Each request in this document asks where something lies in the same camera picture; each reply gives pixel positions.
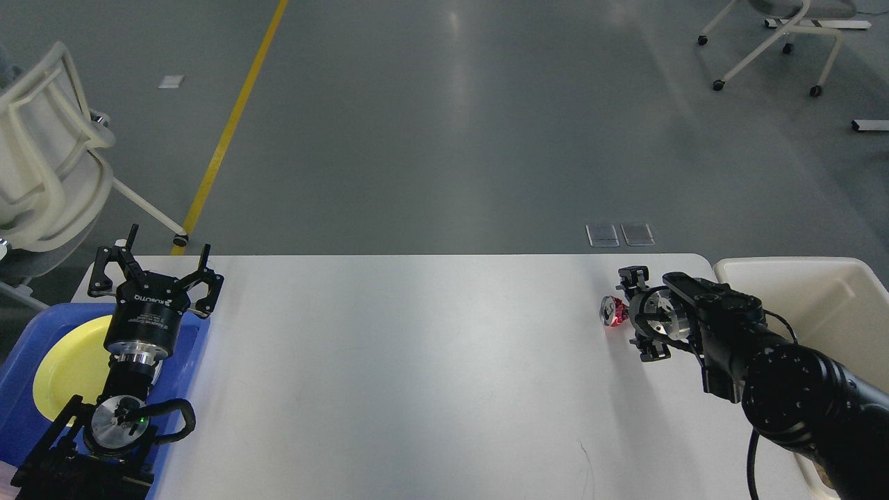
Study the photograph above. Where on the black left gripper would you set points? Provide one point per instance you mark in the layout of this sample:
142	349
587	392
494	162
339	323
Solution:
146	323

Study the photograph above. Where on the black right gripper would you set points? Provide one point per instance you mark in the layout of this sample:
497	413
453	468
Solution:
656	313

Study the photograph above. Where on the crushed red soda can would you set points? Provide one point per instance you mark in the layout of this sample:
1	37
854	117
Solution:
613	311

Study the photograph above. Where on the yellow-green plastic plate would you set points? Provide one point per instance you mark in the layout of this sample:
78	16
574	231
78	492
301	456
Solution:
78	364

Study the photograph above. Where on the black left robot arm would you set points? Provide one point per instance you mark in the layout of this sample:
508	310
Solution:
101	450

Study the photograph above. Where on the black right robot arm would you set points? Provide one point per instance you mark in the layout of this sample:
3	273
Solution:
795	396

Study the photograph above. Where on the floor outlet plates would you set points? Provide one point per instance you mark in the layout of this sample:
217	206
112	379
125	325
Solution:
613	236

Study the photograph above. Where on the white chair leg left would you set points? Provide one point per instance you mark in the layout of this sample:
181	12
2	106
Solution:
54	183

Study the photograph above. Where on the blue plastic tray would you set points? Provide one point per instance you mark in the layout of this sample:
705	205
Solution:
22	425

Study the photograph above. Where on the cream plastic bin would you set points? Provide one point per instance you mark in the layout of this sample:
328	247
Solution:
836	305

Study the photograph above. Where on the white bar on floor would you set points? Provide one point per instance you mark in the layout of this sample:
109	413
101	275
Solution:
870	125

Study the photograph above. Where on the white office chair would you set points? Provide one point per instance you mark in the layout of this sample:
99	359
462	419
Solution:
785	20

